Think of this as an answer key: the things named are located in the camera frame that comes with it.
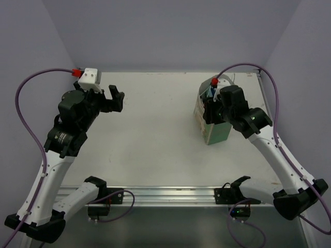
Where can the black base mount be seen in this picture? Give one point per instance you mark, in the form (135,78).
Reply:
(230,194)
(102,209)

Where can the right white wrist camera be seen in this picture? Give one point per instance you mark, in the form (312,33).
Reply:
(218,84)

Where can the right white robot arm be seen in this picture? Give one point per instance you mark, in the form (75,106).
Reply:
(299,189)

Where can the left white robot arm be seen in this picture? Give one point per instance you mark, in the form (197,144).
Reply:
(40,217)

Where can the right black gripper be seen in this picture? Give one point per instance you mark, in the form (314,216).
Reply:
(209,114)

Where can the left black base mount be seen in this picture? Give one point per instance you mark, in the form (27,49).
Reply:
(102,209)

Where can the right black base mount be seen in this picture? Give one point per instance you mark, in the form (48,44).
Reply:
(230,194)

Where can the aluminium mounting rail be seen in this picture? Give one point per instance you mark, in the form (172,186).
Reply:
(172,196)

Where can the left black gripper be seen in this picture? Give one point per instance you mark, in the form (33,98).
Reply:
(104,104)

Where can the green printed paper bag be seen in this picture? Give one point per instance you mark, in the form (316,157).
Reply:
(211,133)

